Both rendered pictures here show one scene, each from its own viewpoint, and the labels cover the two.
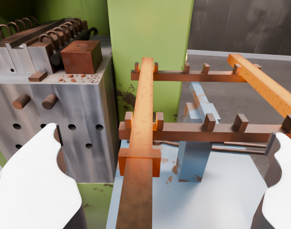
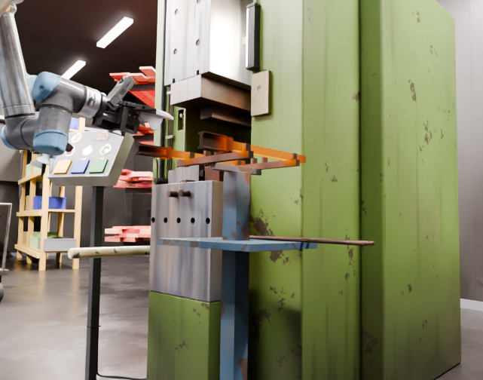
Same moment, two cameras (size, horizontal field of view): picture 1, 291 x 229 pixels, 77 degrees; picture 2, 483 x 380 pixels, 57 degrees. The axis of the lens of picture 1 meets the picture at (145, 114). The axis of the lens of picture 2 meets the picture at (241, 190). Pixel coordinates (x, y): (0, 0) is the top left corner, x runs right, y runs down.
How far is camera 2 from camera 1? 1.33 m
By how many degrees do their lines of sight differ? 57
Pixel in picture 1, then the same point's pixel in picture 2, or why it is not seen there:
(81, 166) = (190, 271)
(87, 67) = (215, 176)
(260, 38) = not seen: outside the picture
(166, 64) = (287, 187)
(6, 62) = (179, 177)
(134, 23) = not seen: hidden behind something
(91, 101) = (206, 194)
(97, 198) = (193, 330)
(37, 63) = (193, 176)
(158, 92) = (282, 218)
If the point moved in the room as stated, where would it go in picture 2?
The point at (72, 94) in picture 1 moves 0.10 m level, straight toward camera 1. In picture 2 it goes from (198, 189) to (186, 187)
